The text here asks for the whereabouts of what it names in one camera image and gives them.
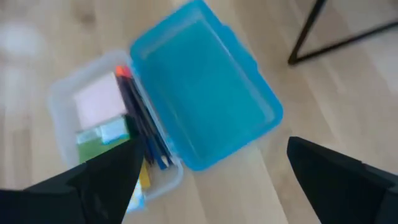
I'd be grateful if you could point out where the green yellow crayon box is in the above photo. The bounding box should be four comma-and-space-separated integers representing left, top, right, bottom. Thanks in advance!
75, 114, 154, 213

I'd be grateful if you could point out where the pink sticky note pad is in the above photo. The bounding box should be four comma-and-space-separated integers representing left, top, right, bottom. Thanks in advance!
72, 72, 129, 131

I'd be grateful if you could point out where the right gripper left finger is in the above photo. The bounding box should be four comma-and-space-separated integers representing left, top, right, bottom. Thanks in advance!
23, 134, 146, 224

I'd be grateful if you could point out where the dark pencil pink eraser cap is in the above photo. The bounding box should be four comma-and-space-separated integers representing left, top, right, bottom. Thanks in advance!
123, 66, 172, 171

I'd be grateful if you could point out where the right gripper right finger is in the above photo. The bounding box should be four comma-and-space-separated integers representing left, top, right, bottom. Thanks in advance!
286, 136, 398, 224

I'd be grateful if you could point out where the dark pencil orange eraser cap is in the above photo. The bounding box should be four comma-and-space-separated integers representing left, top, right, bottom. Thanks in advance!
114, 65, 157, 166

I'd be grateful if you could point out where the clear pencil box blue lid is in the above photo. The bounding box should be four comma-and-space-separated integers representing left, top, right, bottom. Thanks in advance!
47, 0, 285, 216

